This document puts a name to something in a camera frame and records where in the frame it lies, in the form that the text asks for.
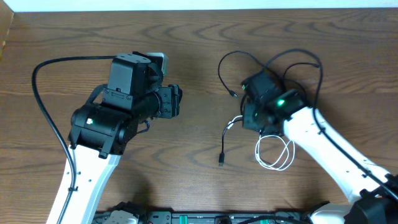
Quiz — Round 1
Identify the white USB cable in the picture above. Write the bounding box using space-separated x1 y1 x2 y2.
226 114 296 172

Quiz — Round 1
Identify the thin black cable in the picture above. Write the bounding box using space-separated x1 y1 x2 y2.
217 50 321 99

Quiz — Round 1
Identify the thick black USB cable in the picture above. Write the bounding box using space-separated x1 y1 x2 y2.
218 93 249 167

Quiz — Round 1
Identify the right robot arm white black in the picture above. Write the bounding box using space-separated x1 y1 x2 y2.
241 72 397 223

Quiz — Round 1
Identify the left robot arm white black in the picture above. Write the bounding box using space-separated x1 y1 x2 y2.
47 52 182 223

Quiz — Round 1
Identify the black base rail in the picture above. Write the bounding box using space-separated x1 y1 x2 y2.
93 201 343 224

